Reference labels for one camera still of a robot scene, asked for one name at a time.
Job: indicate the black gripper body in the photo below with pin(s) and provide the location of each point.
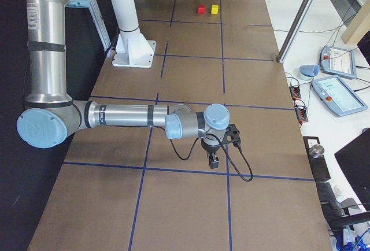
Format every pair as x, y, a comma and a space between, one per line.
210, 147

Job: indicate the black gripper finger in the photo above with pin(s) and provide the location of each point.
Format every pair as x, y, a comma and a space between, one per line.
214, 161
210, 158

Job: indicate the yellow wooden block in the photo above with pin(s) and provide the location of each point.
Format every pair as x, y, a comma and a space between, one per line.
215, 9

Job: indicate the red wooden block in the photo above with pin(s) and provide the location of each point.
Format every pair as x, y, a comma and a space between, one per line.
201, 9

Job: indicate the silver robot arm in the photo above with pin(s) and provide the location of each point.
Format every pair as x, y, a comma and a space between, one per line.
51, 115

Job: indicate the near orange black connector box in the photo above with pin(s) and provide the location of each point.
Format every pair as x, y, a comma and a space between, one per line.
301, 113

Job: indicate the orange black connector box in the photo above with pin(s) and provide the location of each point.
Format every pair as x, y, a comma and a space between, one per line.
295, 92
301, 113

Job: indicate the far orange black connector box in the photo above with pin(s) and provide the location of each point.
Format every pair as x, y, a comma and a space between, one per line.
295, 92

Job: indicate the silver metal cylinder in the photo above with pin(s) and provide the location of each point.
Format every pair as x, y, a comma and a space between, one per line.
316, 151

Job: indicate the near teach pendant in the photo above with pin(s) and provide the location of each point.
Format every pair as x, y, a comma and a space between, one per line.
339, 98

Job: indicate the teach pendant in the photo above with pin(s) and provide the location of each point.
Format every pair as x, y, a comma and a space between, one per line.
337, 61
339, 98

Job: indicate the black monitor corner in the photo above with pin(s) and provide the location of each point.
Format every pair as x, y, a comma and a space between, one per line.
353, 160

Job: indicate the black office chair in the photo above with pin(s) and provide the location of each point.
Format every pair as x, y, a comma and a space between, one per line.
336, 214

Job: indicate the far teach pendant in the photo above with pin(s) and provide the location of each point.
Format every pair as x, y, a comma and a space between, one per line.
337, 61

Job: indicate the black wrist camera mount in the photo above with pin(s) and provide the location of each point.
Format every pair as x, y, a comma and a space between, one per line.
232, 135

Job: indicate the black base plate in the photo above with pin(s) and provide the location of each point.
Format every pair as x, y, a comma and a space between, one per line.
318, 165

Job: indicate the white camera pole with base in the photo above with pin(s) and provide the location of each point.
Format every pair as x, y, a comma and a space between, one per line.
132, 49

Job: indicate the aluminium frame post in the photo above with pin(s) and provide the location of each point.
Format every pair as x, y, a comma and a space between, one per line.
294, 30

